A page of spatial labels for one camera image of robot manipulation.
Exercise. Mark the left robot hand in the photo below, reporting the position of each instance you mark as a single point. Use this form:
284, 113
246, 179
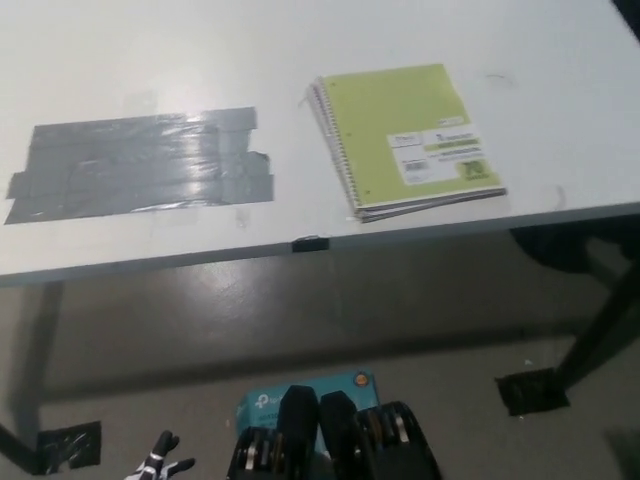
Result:
160, 460

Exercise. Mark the green Mead spiral notebook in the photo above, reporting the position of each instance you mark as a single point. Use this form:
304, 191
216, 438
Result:
390, 110

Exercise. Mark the black robot torso blocks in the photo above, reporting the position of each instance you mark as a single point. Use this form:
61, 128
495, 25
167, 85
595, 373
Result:
337, 430

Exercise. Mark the black floor tape square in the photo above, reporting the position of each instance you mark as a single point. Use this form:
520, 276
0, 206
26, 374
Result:
525, 392
65, 445

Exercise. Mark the teal TP-Link box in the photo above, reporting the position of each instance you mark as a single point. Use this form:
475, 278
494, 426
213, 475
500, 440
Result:
265, 397

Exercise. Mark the black slanted bar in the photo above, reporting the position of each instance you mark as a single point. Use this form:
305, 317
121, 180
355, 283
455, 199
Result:
17, 447

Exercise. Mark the grey table leg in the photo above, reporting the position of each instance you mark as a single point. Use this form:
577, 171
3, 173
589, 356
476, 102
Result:
42, 345

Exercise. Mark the small black tape strip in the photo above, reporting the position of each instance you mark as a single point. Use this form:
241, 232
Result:
310, 245

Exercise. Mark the purple spiral notebook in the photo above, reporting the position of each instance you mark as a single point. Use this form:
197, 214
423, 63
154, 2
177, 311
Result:
370, 216

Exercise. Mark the dark rounded object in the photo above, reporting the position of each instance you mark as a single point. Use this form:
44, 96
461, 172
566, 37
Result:
550, 245

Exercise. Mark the grey duct tape patch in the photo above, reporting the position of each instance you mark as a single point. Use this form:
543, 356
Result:
125, 160

